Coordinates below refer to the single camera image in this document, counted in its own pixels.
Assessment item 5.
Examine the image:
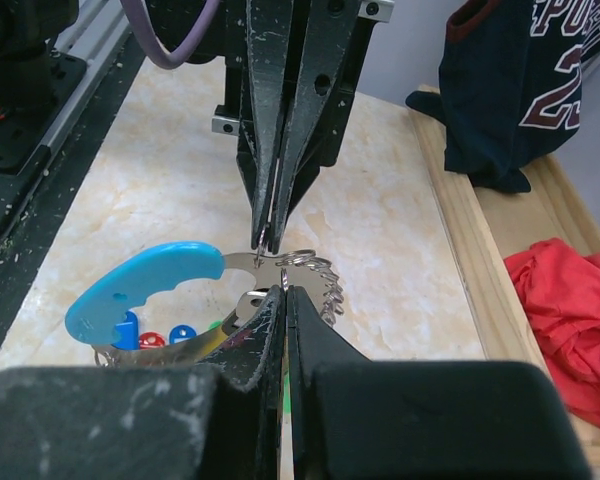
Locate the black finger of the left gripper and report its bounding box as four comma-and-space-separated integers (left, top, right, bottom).
246, 1, 293, 249

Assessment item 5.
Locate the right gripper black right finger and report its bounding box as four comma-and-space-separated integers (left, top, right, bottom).
286, 287, 375, 479

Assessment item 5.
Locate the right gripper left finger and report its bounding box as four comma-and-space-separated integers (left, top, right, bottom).
187, 287, 286, 479

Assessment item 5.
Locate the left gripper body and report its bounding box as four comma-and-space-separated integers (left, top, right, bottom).
211, 1, 394, 210

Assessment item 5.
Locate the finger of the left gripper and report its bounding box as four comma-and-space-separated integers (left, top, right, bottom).
269, 1, 358, 253

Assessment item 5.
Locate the large metal keyring with keys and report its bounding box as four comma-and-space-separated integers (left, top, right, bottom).
65, 242, 344, 367

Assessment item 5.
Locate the navy tank top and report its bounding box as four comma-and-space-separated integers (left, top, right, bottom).
405, 0, 600, 194

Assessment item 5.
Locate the red cloth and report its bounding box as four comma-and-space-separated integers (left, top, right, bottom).
504, 238, 600, 428

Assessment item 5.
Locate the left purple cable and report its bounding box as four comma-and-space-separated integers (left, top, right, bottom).
118, 0, 222, 70

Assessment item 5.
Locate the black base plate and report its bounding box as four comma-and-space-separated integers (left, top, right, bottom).
0, 37, 144, 348

